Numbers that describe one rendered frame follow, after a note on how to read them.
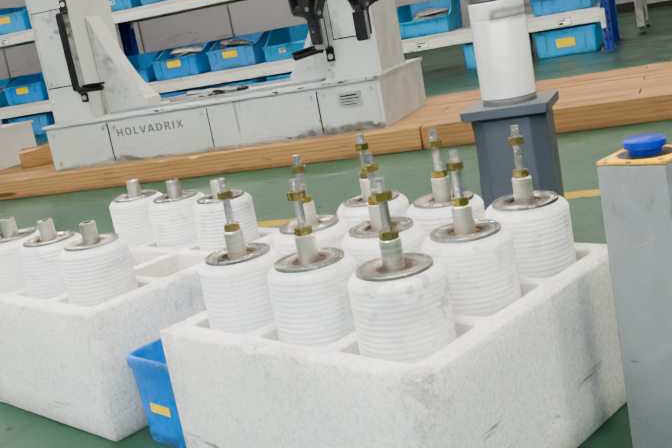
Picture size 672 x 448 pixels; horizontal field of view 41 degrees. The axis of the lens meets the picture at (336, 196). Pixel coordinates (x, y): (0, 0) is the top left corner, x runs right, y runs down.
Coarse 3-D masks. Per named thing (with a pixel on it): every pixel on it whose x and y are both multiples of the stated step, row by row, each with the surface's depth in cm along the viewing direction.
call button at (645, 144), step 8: (632, 136) 89; (640, 136) 88; (648, 136) 87; (656, 136) 86; (664, 136) 86; (624, 144) 87; (632, 144) 86; (640, 144) 86; (648, 144) 85; (656, 144) 85; (664, 144) 86; (632, 152) 87; (640, 152) 86; (648, 152) 86; (656, 152) 86
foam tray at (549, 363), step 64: (576, 256) 107; (192, 320) 107; (512, 320) 88; (576, 320) 97; (192, 384) 103; (256, 384) 95; (320, 384) 88; (384, 384) 81; (448, 384) 81; (512, 384) 88; (576, 384) 97
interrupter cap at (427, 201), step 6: (468, 192) 113; (420, 198) 114; (426, 198) 114; (432, 198) 114; (414, 204) 111; (420, 204) 111; (426, 204) 110; (432, 204) 110; (438, 204) 109; (444, 204) 108; (450, 204) 108
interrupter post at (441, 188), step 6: (432, 180) 111; (438, 180) 110; (444, 180) 111; (432, 186) 111; (438, 186) 111; (444, 186) 111; (438, 192) 111; (444, 192) 111; (450, 192) 111; (438, 198) 111; (444, 198) 111; (450, 198) 111
